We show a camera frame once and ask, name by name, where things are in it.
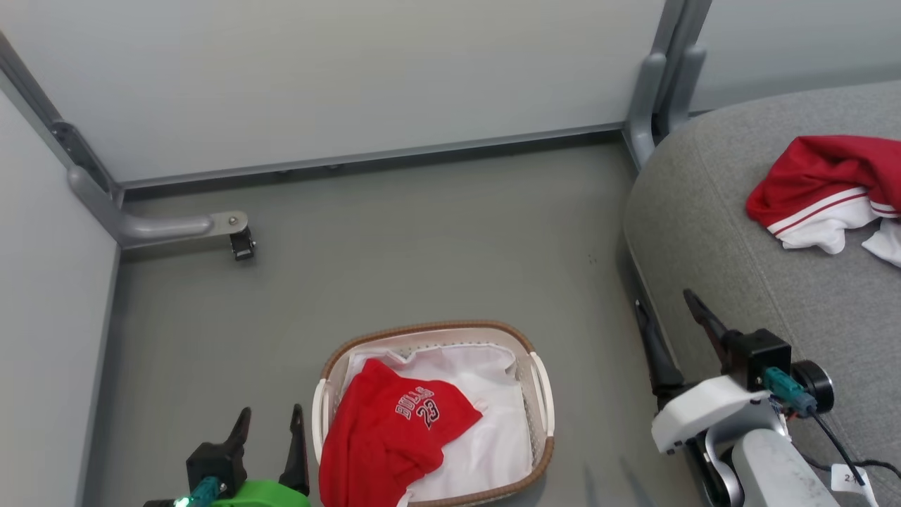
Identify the teal connector on gripper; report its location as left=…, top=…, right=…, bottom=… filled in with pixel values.
left=763, top=366, right=819, bottom=418
left=175, top=476, right=227, bottom=507

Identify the white laundry basket brown rim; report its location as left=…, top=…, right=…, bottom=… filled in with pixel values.
left=311, top=320, right=557, bottom=507

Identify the teal connector on right gripper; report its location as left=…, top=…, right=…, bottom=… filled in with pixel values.
left=763, top=366, right=819, bottom=418

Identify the black round gripper knob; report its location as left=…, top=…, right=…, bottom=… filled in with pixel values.
left=792, top=360, right=836, bottom=415

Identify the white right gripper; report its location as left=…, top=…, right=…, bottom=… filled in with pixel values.
left=634, top=288, right=793, bottom=456

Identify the red Bulls 23 jersey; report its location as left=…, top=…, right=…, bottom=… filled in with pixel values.
left=318, top=358, right=485, bottom=507

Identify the grey partition base rail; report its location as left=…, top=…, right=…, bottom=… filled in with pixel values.
left=118, top=123, right=629, bottom=192

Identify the red and white garment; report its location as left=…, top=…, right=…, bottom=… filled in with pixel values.
left=745, top=135, right=901, bottom=269

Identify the teal connector on left gripper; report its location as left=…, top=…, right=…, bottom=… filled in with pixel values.
left=175, top=476, right=227, bottom=507

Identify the grey fabric sofa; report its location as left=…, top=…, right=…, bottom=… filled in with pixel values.
left=622, top=79, right=901, bottom=507

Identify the grey partition foot bracket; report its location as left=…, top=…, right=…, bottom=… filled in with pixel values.
left=67, top=165, right=251, bottom=249

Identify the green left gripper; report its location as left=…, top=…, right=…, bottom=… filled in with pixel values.
left=186, top=403, right=313, bottom=507

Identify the thin black cable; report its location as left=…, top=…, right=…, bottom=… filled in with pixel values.
left=802, top=410, right=901, bottom=487

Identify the white mesh garment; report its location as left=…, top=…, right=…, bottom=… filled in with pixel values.
left=341, top=342, right=534, bottom=505

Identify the grey partition corner post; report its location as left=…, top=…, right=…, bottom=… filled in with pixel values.
left=0, top=32, right=125, bottom=206

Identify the white paper tag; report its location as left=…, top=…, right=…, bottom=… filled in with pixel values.
left=829, top=463, right=879, bottom=507

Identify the small black caster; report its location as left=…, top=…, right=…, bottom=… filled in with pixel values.
left=229, top=228, right=257, bottom=262

